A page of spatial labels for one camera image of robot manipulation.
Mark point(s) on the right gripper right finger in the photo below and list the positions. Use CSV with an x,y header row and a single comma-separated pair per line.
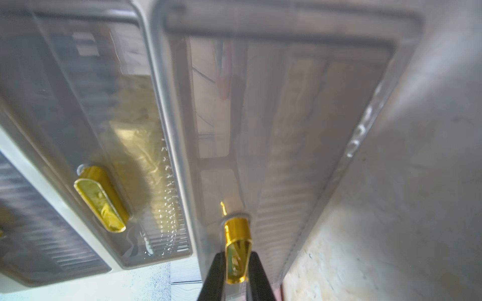
x,y
258,286

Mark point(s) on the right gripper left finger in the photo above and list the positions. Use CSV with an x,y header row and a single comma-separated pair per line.
x,y
213,286

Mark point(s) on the beige drawer organizer cabinet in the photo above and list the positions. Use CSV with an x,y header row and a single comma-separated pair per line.
x,y
404,222

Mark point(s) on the transparent drawer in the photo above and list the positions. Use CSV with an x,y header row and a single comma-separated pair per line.
x,y
264,104
38,247
78,102

